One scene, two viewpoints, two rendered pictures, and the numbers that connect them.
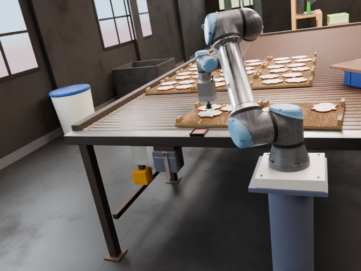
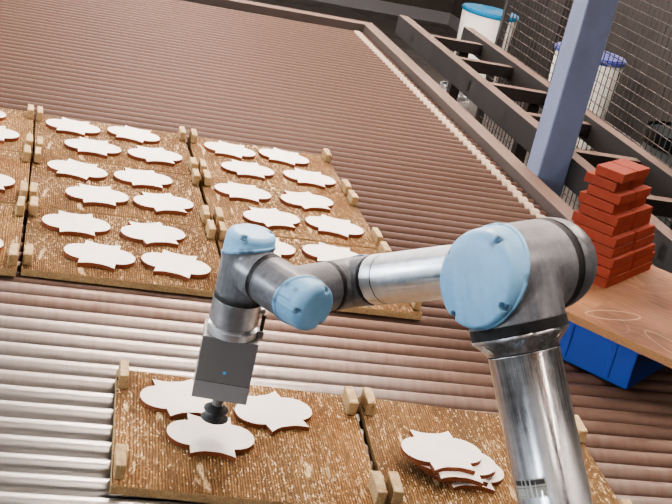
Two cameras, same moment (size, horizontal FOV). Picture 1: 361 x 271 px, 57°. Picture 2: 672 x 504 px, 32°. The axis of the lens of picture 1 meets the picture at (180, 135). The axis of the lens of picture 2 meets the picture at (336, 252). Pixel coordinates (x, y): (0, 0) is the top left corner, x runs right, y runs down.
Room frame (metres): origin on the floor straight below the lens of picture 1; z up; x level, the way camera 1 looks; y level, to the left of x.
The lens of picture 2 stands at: (0.51, 0.80, 1.89)
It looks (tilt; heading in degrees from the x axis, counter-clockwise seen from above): 20 degrees down; 318
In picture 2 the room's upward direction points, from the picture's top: 13 degrees clockwise
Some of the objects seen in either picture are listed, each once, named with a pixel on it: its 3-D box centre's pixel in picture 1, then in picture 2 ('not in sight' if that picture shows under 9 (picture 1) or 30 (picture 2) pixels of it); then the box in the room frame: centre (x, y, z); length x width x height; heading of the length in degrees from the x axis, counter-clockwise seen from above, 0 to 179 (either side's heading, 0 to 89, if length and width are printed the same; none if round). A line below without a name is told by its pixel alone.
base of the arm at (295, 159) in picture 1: (288, 151); not in sight; (1.12, -0.39, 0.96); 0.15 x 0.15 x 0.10
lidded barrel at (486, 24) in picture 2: not in sight; (481, 46); (7.20, -6.31, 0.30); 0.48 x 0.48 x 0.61
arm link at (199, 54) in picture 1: (203, 61); (246, 265); (1.78, -0.18, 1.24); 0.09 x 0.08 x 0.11; 6
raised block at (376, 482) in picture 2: not in sight; (377, 488); (1.57, -0.35, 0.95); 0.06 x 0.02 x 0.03; 151
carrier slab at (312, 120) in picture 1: (298, 114); (489, 466); (1.57, -0.61, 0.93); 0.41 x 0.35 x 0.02; 60
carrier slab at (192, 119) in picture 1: (220, 114); (242, 440); (1.78, -0.24, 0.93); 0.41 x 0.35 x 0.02; 61
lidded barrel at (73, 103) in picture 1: (76, 112); not in sight; (4.71, 1.45, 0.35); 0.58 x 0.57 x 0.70; 65
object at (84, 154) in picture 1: (101, 202); not in sight; (1.89, 0.58, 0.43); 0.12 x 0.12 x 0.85; 65
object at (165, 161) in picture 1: (167, 159); not in sight; (1.64, 0.09, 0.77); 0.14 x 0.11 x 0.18; 65
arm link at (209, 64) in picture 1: (211, 63); (298, 292); (1.69, -0.21, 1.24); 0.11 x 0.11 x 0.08; 6
